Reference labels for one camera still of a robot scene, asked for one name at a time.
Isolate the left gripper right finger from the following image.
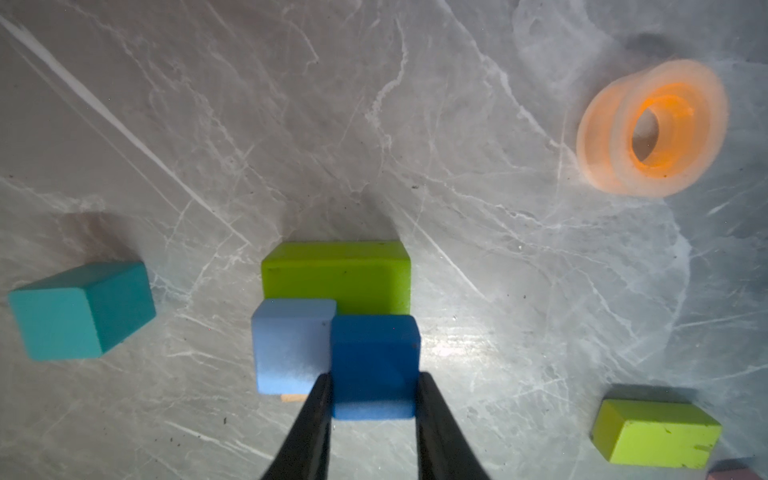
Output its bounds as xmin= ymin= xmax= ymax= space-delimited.
xmin=415 ymin=372 xmax=489 ymax=480

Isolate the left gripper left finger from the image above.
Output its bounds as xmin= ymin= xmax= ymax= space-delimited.
xmin=262 ymin=373 xmax=333 ymax=480

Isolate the natural wood rectangular block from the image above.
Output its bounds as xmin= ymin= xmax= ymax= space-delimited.
xmin=280 ymin=394 xmax=308 ymax=403

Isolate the light blue cube block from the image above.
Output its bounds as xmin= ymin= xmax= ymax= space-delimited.
xmin=251 ymin=299 xmax=337 ymax=395

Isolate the dark green rectangular block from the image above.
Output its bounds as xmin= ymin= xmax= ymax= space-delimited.
xmin=261 ymin=241 xmax=411 ymax=315

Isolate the light green rectangular block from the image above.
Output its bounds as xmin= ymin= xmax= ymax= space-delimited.
xmin=590 ymin=399 xmax=722 ymax=469

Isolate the teal cube block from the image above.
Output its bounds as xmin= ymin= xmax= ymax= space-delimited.
xmin=8 ymin=261 xmax=156 ymax=361

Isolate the pink rectangular block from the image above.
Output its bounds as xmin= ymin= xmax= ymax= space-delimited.
xmin=707 ymin=467 xmax=762 ymax=480

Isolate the orange tape ring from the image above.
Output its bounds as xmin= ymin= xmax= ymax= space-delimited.
xmin=575 ymin=58 xmax=731 ymax=200

